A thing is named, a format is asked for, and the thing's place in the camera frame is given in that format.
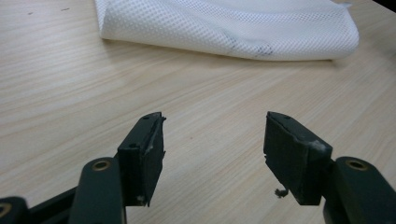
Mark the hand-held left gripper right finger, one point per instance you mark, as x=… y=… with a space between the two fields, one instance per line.
x=289 y=155

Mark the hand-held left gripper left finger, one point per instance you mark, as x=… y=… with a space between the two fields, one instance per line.
x=140 y=161

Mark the white mesh bag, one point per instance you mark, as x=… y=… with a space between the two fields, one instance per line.
x=218 y=28

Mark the dark thread scrap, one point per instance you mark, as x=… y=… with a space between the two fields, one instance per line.
x=281 y=193

